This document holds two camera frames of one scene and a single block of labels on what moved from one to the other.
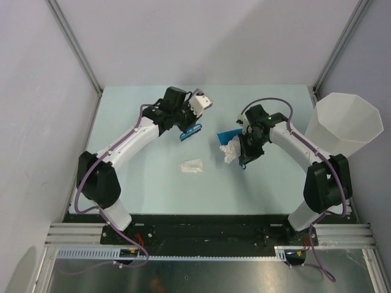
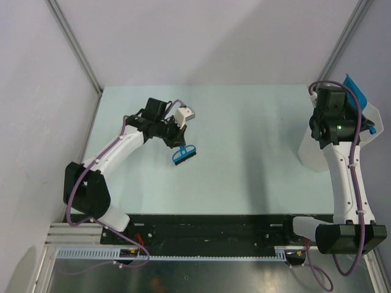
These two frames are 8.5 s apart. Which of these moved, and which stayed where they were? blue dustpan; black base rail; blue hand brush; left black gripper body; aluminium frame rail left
Moved: blue hand brush; left black gripper body; blue dustpan
Stayed: aluminium frame rail left; black base rail
